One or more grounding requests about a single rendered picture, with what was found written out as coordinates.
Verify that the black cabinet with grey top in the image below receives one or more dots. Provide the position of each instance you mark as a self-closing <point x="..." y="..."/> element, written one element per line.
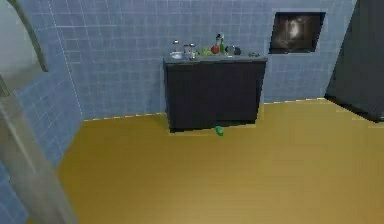
<point x="213" y="93"/>

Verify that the green bottle on floor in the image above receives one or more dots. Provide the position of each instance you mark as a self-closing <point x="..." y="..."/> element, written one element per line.
<point x="219" y="130"/>

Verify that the white bowl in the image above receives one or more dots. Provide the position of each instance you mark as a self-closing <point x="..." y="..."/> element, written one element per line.
<point x="176" y="55"/>

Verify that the green lettuce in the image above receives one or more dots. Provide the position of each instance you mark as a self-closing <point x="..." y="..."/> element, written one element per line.
<point x="204" y="52"/>

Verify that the clear glass jar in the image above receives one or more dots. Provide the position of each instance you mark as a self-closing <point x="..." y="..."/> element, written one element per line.
<point x="192" y="51"/>
<point x="186" y="51"/>

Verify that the red apple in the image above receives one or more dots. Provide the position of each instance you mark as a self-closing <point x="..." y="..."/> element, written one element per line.
<point x="215" y="49"/>

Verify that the silver tap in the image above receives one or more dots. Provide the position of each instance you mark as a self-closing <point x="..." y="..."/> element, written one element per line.
<point x="175" y="45"/>

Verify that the dark round pot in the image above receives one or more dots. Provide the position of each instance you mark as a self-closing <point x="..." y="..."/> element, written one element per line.
<point x="232" y="50"/>

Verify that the green glass bottle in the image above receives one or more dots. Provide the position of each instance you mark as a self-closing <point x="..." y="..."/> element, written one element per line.
<point x="221" y="43"/>

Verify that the dark grey fridge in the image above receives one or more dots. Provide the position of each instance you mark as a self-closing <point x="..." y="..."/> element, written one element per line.
<point x="361" y="56"/>

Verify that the dark framed wall picture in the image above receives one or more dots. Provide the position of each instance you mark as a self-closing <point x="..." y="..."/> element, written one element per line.
<point x="296" y="32"/>

